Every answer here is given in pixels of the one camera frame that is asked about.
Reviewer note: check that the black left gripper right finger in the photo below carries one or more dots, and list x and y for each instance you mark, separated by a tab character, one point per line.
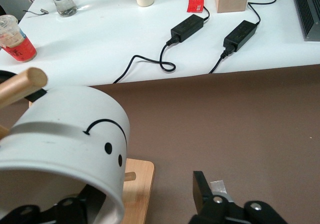
207	206

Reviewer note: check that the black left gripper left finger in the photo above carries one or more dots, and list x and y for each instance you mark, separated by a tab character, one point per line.
50	212

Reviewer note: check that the white smiley face mug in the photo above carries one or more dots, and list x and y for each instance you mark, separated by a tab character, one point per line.
62	109

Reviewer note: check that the plastic cup red sleeve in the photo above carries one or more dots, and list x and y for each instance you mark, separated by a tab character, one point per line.
20	47

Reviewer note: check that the small tape patch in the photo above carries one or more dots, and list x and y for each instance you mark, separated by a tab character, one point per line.
218	186

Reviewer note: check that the wooden mug rack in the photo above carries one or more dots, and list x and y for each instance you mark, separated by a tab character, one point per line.
140	184

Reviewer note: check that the brown table mat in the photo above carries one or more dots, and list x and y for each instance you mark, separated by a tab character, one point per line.
225	134

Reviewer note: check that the black power adapter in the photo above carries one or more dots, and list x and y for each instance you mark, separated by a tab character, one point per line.
187	27
240	35

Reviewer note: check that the red card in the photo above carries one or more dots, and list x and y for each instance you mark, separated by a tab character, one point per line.
196	2

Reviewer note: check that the clear glass bottle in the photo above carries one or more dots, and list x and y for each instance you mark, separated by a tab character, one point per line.
62	2

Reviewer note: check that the black finned heat sink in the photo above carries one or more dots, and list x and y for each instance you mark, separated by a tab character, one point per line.
308	12

